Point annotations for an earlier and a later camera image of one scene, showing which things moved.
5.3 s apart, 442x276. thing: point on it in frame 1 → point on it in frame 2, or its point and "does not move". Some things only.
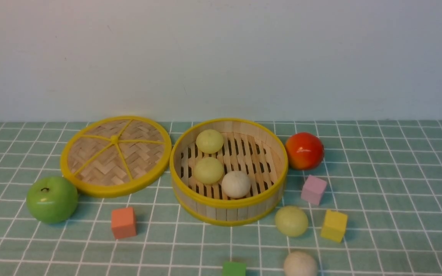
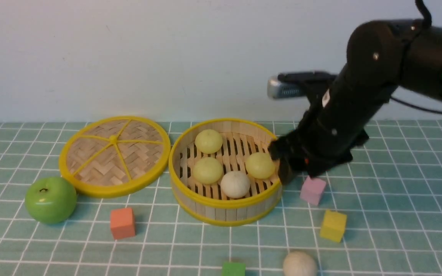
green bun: (208, 170) does not move
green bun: (210, 141) does not move
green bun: (291, 220) → (260, 165)
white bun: (299, 263) does not move
